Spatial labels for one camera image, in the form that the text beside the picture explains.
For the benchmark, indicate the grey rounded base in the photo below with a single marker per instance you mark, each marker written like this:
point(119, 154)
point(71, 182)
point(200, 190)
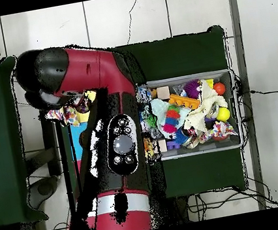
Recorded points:
point(43, 189)

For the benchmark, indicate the yellow ball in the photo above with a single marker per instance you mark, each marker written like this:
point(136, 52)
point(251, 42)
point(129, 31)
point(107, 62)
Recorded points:
point(223, 114)

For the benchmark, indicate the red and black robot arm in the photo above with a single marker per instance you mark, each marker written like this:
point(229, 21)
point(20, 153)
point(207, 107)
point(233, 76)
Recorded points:
point(94, 69)

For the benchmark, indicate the mint green waffle cloth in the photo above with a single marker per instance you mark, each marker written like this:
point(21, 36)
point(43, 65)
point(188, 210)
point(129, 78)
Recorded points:
point(160, 107)

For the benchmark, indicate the wooden box with three holes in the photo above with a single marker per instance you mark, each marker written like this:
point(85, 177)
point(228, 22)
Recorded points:
point(76, 136)

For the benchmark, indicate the colourful dotted cloth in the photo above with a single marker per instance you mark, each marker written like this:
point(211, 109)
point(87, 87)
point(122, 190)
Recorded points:
point(221, 129)
point(67, 115)

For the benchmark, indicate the orange plastic building block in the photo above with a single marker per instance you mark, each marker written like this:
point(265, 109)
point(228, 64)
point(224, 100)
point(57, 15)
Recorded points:
point(184, 101)

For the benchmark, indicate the small orange ball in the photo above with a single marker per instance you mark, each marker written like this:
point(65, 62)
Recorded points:
point(219, 88)

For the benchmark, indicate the small wooden cube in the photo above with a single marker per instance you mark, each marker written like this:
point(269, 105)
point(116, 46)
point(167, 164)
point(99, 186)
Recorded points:
point(162, 145)
point(163, 93)

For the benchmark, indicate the cream waffle cloth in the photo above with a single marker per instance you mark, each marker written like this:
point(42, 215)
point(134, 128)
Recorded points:
point(206, 105)

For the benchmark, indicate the purple spiky monster toy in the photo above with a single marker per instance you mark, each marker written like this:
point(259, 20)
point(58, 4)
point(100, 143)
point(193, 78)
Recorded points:
point(192, 89)

